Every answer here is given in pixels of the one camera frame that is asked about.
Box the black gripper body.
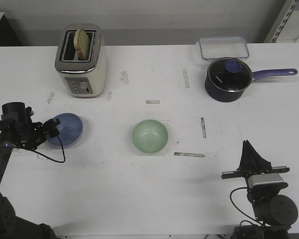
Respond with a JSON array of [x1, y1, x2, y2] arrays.
[[221, 166, 290, 179], [22, 122, 46, 147]]

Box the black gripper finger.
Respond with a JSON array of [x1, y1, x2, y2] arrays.
[[42, 119, 60, 129], [237, 140, 249, 171], [44, 128, 59, 139], [246, 140, 272, 171]]

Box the blue bowl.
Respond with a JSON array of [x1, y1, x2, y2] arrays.
[[53, 113, 83, 148]]

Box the green bowl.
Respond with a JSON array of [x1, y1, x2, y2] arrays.
[[132, 119, 168, 154]]

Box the cream and chrome toaster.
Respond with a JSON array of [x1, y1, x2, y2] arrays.
[[55, 23, 108, 98]]

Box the dark blue saucepan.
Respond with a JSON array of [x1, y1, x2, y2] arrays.
[[205, 68, 298, 103]]

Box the toasted bread slice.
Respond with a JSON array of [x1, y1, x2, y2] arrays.
[[73, 29, 90, 60]]

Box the glass pot lid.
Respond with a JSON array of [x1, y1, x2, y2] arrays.
[[207, 57, 252, 92]]

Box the black box at left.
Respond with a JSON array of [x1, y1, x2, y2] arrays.
[[0, 12, 22, 47]]

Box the clear plastic food container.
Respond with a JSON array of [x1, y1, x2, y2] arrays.
[[196, 36, 250, 60]]

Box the white metal shelf rack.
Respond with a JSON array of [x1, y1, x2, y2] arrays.
[[264, 0, 299, 43]]

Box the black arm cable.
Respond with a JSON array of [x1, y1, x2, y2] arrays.
[[14, 135, 66, 164], [230, 187, 267, 227]]

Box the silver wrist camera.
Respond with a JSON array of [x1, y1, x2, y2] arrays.
[[247, 173, 289, 191]]

